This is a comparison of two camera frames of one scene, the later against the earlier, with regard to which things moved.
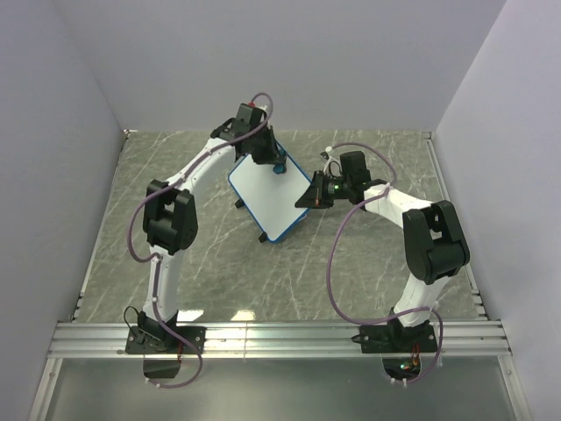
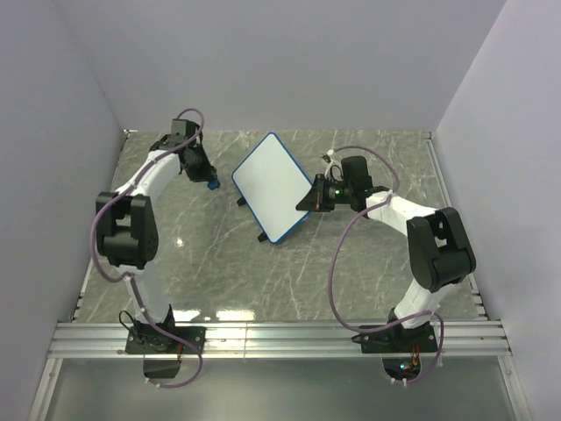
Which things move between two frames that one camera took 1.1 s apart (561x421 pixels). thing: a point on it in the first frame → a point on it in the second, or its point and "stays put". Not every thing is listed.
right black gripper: [314, 197] stays put
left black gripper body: [262, 149] → [202, 167]
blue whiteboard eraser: [280, 168] → [213, 184]
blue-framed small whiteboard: [270, 197] stays put
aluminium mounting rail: [82, 340] stays put
